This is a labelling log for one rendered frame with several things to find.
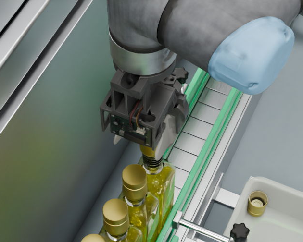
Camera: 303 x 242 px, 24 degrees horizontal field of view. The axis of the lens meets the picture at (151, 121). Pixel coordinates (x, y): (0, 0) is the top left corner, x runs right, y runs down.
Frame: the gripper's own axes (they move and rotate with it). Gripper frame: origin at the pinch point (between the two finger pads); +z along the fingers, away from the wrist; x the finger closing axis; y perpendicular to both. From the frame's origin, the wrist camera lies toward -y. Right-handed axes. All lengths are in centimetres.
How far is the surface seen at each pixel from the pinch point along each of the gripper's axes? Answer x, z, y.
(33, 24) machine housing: -13.0, -20.6, 4.0
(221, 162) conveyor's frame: 6.2, 32.1, -18.1
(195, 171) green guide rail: 4.1, 22.1, -9.0
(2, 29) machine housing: -15.2, -21.7, 6.8
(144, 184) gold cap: 1.5, 3.2, 6.0
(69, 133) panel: -12.1, 4.8, 2.1
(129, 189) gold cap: -0.1, 3.8, 7.2
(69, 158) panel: -12.1, 9.9, 3.4
